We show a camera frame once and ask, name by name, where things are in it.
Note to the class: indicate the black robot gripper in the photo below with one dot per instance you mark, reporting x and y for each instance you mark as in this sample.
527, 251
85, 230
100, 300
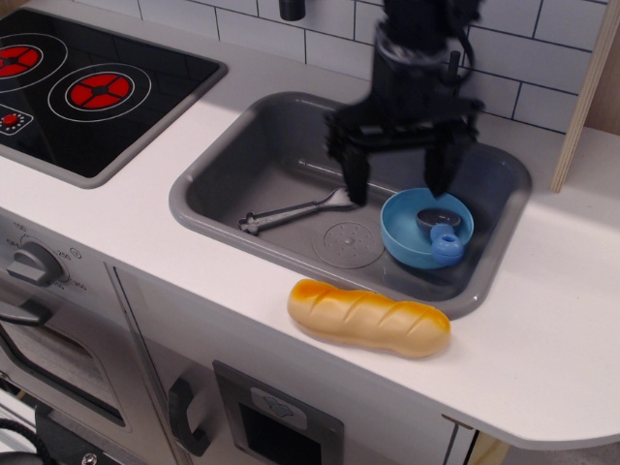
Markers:
409, 105

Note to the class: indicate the blue handled grey spoon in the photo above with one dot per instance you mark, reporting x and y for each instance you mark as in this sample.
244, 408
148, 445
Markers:
441, 225

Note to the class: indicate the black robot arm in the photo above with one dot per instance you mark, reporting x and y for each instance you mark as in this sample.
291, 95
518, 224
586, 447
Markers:
427, 26

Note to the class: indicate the blue plastic bowl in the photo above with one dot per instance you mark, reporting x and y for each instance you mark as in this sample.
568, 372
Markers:
400, 232

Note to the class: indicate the grey sink drain cover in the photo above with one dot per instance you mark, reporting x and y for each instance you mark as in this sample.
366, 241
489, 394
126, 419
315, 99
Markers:
349, 244

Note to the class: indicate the grey sink basin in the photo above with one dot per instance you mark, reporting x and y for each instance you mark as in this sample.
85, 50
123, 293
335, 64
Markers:
273, 156

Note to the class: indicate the grey plastic fork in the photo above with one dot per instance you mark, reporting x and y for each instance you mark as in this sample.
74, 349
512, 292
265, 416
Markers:
254, 223

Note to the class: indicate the black toy faucet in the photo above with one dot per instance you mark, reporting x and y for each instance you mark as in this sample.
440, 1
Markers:
452, 76

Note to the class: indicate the toy bread loaf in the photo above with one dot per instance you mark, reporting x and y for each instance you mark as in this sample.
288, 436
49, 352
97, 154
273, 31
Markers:
365, 319

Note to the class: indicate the grey dispenser panel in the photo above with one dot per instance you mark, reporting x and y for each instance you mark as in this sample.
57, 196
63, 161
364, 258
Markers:
275, 427

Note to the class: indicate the black toy stovetop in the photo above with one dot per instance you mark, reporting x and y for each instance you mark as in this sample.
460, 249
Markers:
79, 103

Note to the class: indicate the grey oven knob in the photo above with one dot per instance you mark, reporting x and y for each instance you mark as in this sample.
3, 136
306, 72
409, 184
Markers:
35, 265

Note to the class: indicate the black wall hook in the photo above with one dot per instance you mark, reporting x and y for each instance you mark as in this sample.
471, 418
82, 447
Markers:
292, 10

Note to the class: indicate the light wooden side post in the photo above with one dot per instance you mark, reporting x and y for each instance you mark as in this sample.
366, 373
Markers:
586, 96

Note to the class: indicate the grey cabinet door handle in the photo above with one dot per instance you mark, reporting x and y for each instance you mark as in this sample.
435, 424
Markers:
180, 398

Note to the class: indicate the grey oven door handle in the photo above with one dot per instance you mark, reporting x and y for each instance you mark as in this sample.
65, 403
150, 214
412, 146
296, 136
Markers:
29, 313

